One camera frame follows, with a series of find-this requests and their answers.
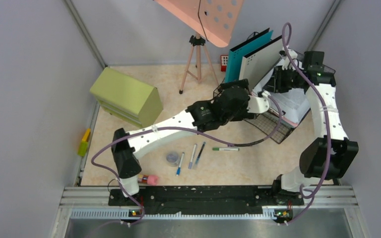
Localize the pink clipboard with papers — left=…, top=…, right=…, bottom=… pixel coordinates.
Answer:
left=252, top=69, right=310, bottom=128

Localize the grey white file folder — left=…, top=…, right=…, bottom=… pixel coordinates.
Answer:
left=239, top=36, right=283, bottom=90

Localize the teal file folder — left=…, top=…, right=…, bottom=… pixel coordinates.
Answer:
left=224, top=28, right=273, bottom=83

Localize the black wire mesh file rack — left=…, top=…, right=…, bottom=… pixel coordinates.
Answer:
left=212, top=31, right=336, bottom=144

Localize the green metal drawer box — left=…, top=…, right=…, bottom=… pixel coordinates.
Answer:
left=90, top=67, right=163, bottom=128

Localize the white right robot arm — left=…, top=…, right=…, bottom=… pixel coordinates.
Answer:
left=268, top=50, right=359, bottom=204

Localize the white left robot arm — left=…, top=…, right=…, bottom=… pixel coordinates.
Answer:
left=111, top=79, right=264, bottom=205

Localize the green white marker pen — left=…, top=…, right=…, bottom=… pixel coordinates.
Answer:
left=212, top=147, right=240, bottom=151

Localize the red white small box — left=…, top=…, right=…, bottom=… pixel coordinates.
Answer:
left=220, top=55, right=229, bottom=72

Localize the teal gel pen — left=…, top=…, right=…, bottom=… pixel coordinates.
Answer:
left=193, top=142, right=206, bottom=169

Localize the grey white marker pen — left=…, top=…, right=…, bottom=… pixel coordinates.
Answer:
left=188, top=144, right=197, bottom=169

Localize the clear jar of paperclips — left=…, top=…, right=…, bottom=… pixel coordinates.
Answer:
left=166, top=151, right=180, bottom=167

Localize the blue white marker pen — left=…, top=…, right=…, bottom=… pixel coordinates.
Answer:
left=176, top=152, right=185, bottom=176

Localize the pink perforated board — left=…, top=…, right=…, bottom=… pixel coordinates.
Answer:
left=157, top=0, right=245, bottom=48

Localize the pink capped tube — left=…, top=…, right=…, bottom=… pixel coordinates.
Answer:
left=137, top=175, right=159, bottom=186

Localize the yellow green toy block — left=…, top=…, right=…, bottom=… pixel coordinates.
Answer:
left=77, top=128, right=91, bottom=157

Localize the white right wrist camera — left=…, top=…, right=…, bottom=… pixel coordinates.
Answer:
left=279, top=48, right=301, bottom=70

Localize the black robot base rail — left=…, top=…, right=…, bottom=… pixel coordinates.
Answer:
left=108, top=185, right=304, bottom=215

